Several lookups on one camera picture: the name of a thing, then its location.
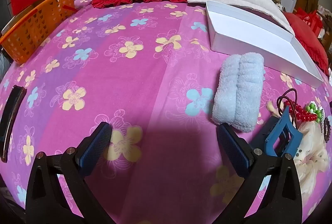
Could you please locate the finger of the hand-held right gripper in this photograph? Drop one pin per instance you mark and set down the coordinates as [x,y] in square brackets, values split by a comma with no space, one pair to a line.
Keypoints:
[262,133]

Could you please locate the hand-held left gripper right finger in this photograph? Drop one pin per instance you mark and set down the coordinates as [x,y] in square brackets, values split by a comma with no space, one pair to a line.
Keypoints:
[234,148]

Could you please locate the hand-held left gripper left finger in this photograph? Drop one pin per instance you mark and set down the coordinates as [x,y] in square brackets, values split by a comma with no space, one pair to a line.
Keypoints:
[94,144]

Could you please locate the blue hair claw clip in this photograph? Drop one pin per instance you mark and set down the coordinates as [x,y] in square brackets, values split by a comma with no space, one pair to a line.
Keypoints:
[294,135]

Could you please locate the light blue towel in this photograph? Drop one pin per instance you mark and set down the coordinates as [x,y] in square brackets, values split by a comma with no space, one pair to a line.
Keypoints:
[240,91]

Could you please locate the cream lace scrunchie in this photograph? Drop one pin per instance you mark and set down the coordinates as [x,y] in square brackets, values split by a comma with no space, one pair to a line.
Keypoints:
[315,151]

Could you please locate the white shallow box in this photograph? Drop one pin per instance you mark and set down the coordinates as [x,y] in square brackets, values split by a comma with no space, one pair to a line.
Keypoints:
[249,37]

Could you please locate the pink floral bedsheet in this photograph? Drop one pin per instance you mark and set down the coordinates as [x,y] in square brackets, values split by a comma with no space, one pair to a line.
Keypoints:
[145,89]

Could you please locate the black smartphone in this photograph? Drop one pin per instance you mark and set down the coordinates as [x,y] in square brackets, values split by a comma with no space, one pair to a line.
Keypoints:
[10,122]

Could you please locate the red shopping bag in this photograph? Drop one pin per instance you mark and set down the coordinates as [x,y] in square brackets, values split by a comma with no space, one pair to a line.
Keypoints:
[308,17]

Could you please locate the orange plastic basket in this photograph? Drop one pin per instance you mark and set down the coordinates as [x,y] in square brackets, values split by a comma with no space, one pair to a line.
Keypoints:
[36,29]

